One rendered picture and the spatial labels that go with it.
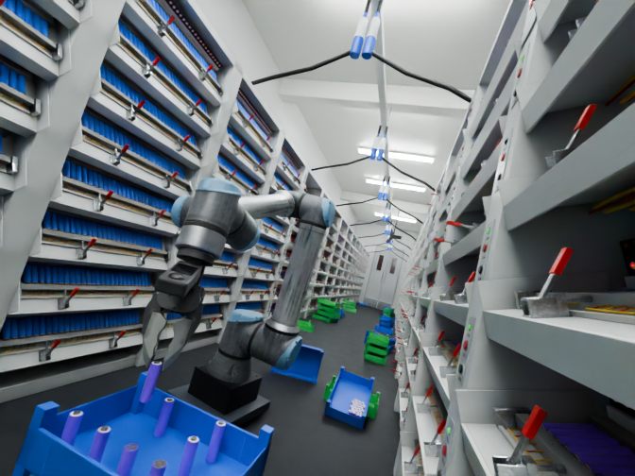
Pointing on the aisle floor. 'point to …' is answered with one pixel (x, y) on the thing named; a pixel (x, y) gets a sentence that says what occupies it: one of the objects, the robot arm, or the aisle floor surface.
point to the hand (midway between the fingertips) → (157, 361)
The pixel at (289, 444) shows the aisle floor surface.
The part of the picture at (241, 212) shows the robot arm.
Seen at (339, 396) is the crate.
